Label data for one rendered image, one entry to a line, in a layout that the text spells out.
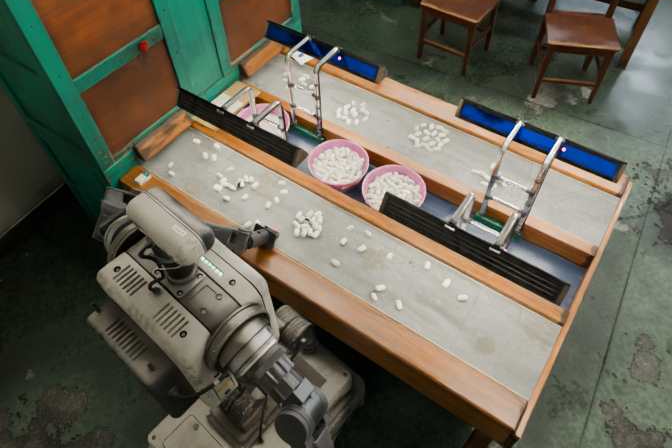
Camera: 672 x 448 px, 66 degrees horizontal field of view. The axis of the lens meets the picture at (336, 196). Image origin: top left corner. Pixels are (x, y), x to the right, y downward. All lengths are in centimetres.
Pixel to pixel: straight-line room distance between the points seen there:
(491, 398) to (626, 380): 118
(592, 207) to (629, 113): 180
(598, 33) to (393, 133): 185
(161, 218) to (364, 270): 108
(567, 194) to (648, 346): 98
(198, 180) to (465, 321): 124
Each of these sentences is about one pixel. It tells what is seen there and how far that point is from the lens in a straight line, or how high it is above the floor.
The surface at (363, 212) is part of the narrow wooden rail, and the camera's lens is 209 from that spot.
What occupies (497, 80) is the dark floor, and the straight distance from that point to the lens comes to 402.
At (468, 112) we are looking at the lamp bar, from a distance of 207.
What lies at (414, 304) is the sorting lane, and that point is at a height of 74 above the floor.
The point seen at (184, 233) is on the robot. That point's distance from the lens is 101.
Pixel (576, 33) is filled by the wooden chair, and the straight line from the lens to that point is 381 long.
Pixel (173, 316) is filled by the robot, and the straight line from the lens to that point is 115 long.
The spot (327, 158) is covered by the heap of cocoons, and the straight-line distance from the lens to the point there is 231.
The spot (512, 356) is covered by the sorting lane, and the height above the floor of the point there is 74.
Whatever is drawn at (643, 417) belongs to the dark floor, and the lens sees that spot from 284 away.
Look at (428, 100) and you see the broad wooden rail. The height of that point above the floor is 76.
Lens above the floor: 244
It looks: 51 degrees down
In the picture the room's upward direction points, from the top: 2 degrees counter-clockwise
